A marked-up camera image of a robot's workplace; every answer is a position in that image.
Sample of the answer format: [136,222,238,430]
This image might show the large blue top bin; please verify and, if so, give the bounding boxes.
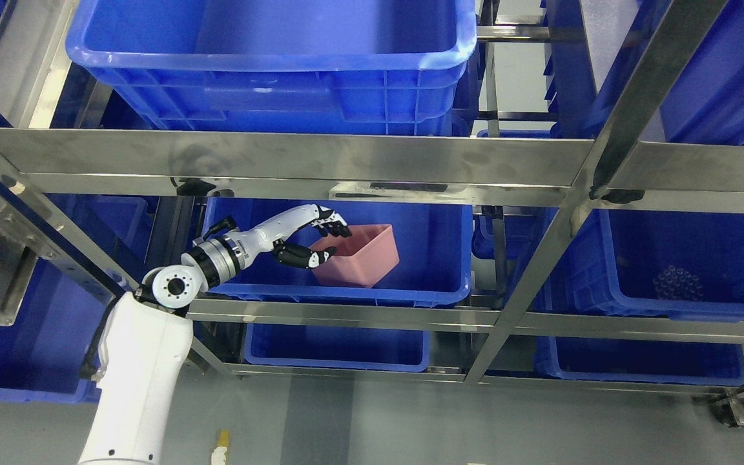
[66,1,477,136]

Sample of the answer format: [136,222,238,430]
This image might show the blue shelf bin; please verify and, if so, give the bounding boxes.
[535,209,744,322]
[211,200,473,308]

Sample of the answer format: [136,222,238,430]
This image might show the pink plastic storage box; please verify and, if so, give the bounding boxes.
[310,224,400,288]

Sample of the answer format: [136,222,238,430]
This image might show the blue left side bin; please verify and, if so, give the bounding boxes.
[0,194,158,404]

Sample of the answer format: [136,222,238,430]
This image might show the blue upper right bin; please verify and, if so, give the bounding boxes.
[541,1,744,145]

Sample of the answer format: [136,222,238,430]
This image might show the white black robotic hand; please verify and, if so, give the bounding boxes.
[229,204,352,269]

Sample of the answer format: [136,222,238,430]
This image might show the stainless steel shelf rack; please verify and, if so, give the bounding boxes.
[0,1,744,384]

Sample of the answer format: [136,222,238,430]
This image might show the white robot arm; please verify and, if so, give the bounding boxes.
[79,253,211,464]

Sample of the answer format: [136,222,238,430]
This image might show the blue bottom right bin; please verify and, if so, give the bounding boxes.
[533,336,744,388]

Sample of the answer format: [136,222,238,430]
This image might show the cluster of dark balls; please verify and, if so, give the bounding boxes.
[652,265,705,302]

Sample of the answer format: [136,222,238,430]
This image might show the blue middle shelf bin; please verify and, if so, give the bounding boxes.
[211,200,473,308]

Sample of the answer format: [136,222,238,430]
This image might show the blue right shelf bin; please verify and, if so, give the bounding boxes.
[535,209,744,322]

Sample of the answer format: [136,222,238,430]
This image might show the blue bottom middle bin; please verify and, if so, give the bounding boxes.
[243,324,431,373]

